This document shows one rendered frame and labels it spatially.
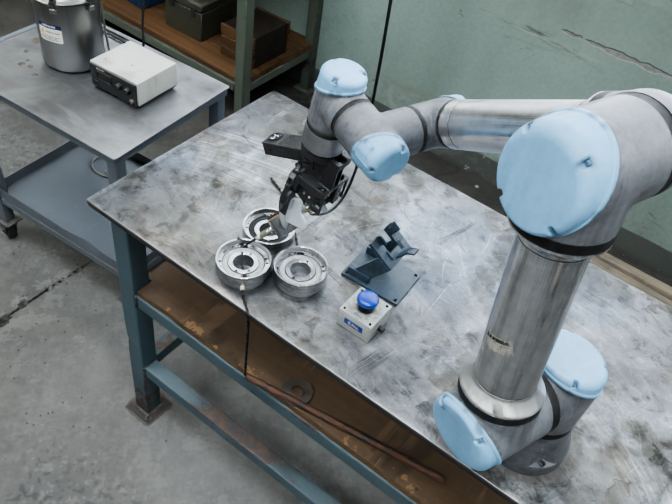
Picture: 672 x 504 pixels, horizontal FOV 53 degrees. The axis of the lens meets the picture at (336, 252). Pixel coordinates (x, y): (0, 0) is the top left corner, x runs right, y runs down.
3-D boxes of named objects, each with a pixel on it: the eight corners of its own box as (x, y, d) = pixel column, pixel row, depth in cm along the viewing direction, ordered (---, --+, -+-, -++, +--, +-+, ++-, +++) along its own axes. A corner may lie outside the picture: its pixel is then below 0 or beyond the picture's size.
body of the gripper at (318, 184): (316, 219, 118) (332, 171, 109) (280, 191, 121) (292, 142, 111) (342, 198, 123) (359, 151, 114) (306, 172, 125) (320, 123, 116)
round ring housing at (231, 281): (216, 251, 133) (217, 236, 130) (270, 254, 134) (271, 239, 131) (213, 292, 125) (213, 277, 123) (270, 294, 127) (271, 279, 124)
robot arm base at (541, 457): (579, 428, 115) (603, 397, 108) (544, 494, 106) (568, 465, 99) (501, 379, 121) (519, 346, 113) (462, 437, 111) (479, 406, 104)
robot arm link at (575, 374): (595, 416, 106) (634, 367, 96) (535, 453, 100) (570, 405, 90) (542, 359, 112) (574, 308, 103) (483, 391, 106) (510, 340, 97)
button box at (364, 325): (335, 323, 124) (339, 306, 121) (357, 301, 129) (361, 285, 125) (371, 347, 121) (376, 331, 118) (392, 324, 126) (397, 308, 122)
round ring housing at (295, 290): (326, 302, 127) (329, 288, 125) (270, 298, 126) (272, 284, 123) (325, 261, 135) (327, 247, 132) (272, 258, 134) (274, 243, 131)
